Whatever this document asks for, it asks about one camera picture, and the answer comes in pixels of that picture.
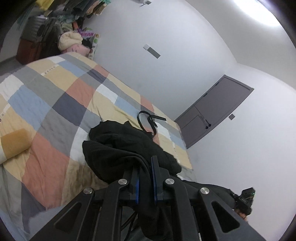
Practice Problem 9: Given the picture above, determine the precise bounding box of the black padded coat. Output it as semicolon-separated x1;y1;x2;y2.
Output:
82;119;234;241

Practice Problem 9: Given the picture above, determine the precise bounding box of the person's right hand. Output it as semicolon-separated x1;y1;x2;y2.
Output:
234;208;248;222

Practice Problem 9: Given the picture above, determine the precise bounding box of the black belt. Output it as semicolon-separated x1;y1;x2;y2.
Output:
137;110;167;138

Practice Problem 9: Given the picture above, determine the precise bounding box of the grey door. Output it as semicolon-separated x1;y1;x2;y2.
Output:
175;75;254;149

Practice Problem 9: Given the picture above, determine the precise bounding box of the colourful patchwork bed quilt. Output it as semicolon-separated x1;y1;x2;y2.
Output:
1;52;191;240

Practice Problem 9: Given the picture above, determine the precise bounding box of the mustard yellow pillow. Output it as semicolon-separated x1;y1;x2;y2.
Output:
0;128;32;164

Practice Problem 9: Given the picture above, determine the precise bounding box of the fruit print roll cushion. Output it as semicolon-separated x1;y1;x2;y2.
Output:
88;34;100;60

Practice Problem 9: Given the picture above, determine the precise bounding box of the pink plush pillow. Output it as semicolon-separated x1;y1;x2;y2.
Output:
68;44;90;57

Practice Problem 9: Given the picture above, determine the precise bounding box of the cream fluffy blanket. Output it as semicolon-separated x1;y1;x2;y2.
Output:
58;31;83;52

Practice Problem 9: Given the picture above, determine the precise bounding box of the white air conditioner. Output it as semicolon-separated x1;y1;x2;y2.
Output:
136;0;151;6

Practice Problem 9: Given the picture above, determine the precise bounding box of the green sock drying hanger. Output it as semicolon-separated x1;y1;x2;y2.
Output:
86;0;111;16

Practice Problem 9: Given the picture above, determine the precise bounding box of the brown wooden cabinet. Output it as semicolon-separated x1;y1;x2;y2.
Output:
16;39;45;65

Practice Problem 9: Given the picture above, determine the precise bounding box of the grey suitcase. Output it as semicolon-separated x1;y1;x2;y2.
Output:
21;15;48;42

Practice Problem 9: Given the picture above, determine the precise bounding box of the black door handle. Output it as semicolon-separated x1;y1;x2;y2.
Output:
205;119;212;129

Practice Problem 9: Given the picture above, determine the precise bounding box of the grey wall control panel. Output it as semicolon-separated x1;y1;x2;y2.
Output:
144;44;161;59

